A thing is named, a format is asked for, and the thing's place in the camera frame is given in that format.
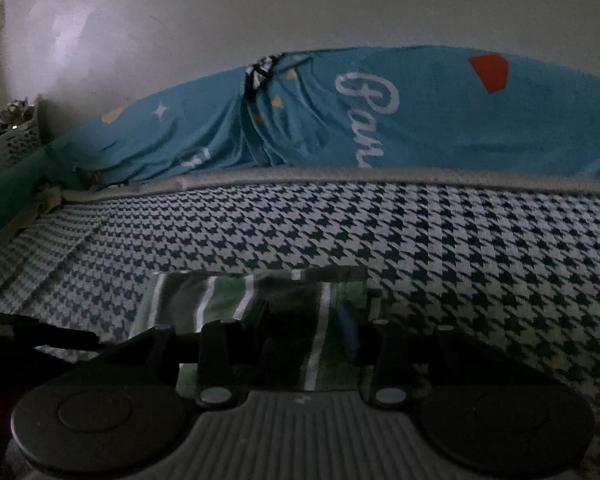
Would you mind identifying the green black striped shirt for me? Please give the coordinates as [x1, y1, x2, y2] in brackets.
[34, 264, 387, 394]

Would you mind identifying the houndstooth bed sheet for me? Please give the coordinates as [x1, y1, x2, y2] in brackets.
[0, 181, 600, 411]

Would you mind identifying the blue printed quilt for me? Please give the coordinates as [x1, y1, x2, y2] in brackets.
[46, 46, 600, 188]

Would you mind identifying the white perforated plastic basket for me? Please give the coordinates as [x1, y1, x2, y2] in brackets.
[0, 99, 42, 175]

